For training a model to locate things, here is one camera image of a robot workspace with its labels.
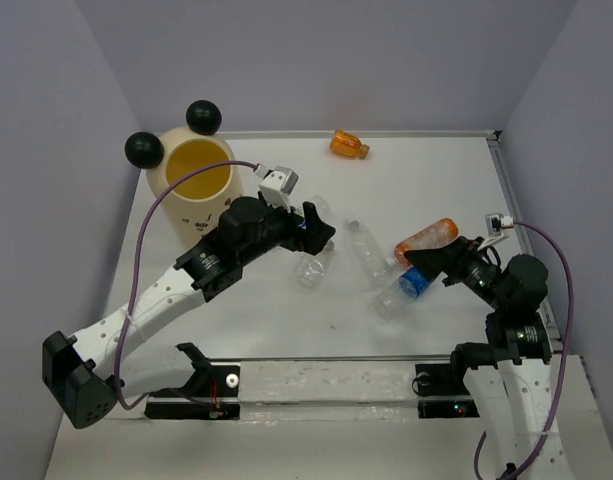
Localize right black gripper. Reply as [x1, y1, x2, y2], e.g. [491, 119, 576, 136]
[402, 234, 508, 309]

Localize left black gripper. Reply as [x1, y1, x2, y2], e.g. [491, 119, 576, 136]
[238, 195, 335, 266]

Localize clear labelled water bottle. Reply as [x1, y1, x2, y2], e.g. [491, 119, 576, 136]
[297, 196, 336, 240]

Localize small orange juice bottle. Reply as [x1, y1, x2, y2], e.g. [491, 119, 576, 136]
[329, 130, 370, 160]

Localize clear plastic bottle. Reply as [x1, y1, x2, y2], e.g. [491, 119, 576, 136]
[293, 252, 335, 291]

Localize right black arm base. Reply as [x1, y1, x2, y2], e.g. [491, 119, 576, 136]
[411, 363, 479, 420]

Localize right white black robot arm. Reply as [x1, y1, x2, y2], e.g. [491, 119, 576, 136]
[405, 237, 574, 479]

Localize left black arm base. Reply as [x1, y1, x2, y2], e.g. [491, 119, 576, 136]
[144, 343, 241, 421]

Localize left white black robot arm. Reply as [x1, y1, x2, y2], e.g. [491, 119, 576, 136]
[42, 197, 336, 429]

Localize cream panda-ear waste bin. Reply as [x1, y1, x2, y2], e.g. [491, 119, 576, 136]
[124, 99, 244, 249]

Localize clear bottle blue label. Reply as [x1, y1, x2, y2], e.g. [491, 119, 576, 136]
[369, 267, 431, 321]

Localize long orange capped bottle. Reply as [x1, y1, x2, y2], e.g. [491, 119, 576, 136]
[393, 218, 459, 268]

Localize clear bottle white cap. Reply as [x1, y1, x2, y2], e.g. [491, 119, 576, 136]
[344, 220, 394, 288]

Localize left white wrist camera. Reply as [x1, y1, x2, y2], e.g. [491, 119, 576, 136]
[259, 166, 299, 212]

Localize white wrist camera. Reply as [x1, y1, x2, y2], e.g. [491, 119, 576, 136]
[479, 213, 514, 250]
[259, 166, 299, 212]

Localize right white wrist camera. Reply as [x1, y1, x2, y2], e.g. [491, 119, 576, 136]
[479, 213, 514, 250]

